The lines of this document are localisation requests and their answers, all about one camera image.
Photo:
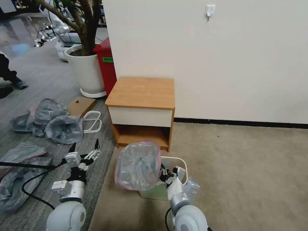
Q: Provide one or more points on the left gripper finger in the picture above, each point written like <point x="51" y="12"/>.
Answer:
<point x="93" y="155"/>
<point x="73" y="149"/>

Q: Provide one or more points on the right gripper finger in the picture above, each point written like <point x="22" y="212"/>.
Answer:
<point x="164" y="171"/>
<point x="164" y="180"/>

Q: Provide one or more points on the grey pink-rimmed garbage bag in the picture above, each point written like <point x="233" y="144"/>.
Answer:
<point x="138" y="166"/>

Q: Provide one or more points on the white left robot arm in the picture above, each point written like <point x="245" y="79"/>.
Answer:
<point x="68" y="211"/>

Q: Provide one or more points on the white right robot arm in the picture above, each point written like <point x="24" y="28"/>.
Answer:
<point x="189" y="214"/>

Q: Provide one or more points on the white trash can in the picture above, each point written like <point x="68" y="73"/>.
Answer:
<point x="179" y="163"/>

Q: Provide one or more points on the flat grey garbage bag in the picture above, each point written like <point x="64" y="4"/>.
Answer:
<point x="26" y="161"/>
<point x="21" y="150"/>

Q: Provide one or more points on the brown cardboard piece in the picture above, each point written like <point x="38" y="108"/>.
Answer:
<point x="79" y="106"/>

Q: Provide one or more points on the thin black rod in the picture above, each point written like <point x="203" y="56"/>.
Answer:
<point x="24" y="165"/>

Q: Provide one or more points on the wooden nightstand with white drawer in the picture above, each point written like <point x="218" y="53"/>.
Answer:
<point x="142" y="96"/>

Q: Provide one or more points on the white plant pot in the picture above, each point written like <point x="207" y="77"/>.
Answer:
<point x="84" y="69"/>

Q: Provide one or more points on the red bin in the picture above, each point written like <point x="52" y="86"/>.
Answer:
<point x="107" y="69"/>

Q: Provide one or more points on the person's dark shoe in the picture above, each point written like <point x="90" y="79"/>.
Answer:
<point x="5" y="92"/>

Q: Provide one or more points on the person's leg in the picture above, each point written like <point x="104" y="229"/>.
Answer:
<point x="6" y="67"/>

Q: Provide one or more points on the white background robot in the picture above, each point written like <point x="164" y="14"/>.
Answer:
<point x="61" y="31"/>

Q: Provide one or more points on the brown tree trunk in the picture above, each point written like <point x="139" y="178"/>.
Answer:
<point x="86" y="29"/>

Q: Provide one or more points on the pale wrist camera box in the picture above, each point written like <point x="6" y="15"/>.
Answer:
<point x="180" y="172"/>
<point x="72" y="159"/>

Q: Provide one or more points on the white wall hook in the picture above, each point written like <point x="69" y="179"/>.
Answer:
<point x="209" y="10"/>

